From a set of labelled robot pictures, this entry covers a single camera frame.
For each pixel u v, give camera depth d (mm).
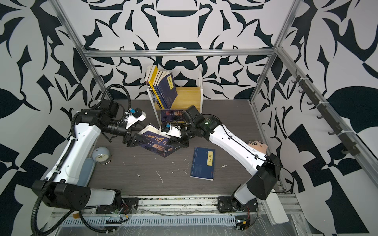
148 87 756
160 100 829
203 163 871
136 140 585
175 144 697
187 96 960
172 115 1014
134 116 581
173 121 990
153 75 772
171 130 586
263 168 415
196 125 558
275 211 686
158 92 776
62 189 378
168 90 868
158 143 674
